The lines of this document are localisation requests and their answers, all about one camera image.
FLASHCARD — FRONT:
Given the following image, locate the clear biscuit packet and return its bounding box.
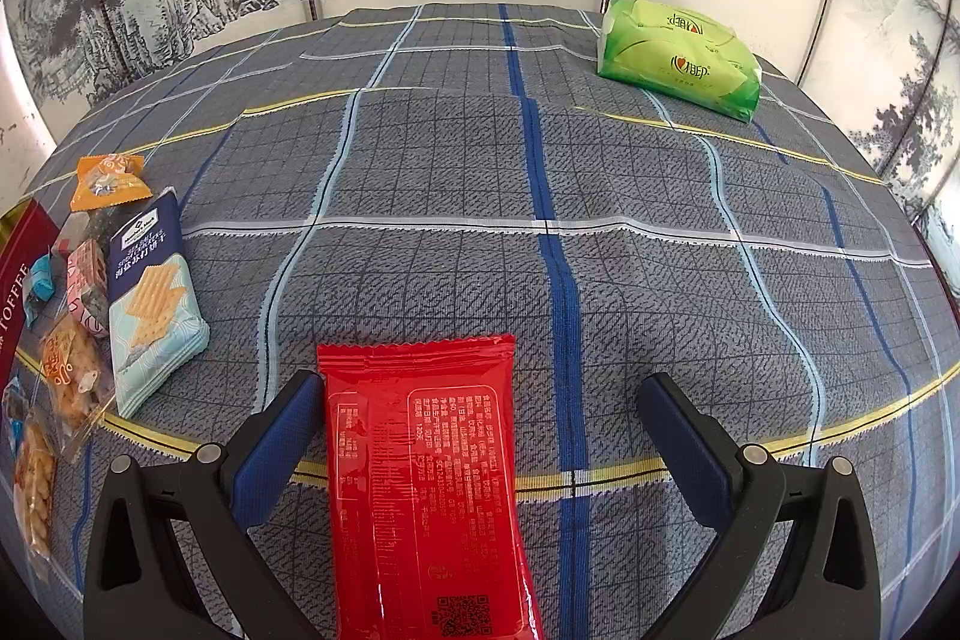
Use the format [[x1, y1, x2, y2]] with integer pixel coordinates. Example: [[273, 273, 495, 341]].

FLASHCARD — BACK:
[[41, 312, 116, 463]]

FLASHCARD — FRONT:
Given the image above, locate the blue soda cracker pack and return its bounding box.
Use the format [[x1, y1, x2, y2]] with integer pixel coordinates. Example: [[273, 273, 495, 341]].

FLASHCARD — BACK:
[[107, 188, 210, 419]]

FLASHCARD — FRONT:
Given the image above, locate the clear cookie packet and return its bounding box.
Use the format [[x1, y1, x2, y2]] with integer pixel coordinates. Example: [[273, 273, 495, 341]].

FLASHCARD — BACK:
[[13, 409, 57, 583]]

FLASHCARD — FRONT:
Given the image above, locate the red snack packet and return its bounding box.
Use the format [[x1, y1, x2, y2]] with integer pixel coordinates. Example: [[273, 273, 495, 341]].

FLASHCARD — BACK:
[[316, 335, 544, 638]]

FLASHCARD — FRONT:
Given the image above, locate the pink snack packet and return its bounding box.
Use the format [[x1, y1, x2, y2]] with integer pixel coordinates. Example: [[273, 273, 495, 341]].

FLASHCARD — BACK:
[[67, 239, 109, 338]]

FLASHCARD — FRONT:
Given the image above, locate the blue candy wrapper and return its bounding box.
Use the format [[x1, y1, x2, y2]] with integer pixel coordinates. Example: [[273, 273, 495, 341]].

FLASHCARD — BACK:
[[23, 253, 55, 328]]

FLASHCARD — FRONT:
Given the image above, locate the orange snack packet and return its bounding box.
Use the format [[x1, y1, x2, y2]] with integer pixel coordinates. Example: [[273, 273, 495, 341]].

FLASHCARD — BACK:
[[70, 152, 153, 213]]

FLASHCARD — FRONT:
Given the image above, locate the dark seed bar packet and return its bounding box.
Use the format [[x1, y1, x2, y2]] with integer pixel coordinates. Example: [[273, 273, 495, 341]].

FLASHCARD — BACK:
[[52, 208, 114, 259]]

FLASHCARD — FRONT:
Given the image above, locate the red gold toffee tin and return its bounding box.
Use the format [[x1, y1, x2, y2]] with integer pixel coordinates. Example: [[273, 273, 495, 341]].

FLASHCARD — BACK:
[[0, 198, 59, 390]]

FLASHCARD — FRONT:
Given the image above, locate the grey plaid tablecloth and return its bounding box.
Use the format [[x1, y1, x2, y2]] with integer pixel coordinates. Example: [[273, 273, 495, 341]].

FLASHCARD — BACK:
[[26, 5, 958, 638]]

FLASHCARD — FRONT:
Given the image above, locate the green tissue pack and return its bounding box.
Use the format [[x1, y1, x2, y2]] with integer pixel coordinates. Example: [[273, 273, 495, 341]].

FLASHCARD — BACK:
[[597, 0, 761, 124]]

